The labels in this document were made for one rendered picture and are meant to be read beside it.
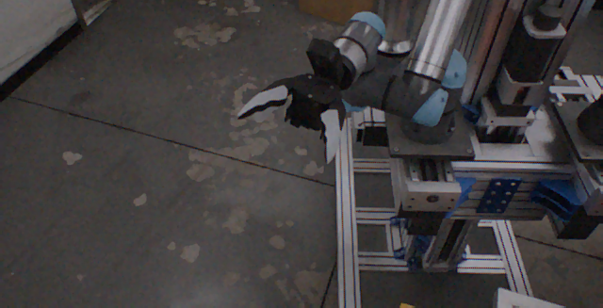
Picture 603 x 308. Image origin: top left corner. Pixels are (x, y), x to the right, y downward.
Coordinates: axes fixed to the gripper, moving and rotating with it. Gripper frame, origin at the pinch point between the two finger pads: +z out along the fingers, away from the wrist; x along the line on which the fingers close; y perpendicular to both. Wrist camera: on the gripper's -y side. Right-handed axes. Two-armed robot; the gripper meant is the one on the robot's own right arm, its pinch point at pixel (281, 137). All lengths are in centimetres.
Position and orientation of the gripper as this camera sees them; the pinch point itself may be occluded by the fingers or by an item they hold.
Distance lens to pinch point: 66.3
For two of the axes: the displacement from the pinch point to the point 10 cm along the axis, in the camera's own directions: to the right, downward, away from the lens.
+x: -8.8, -4.3, 2.1
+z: -4.7, 6.5, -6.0
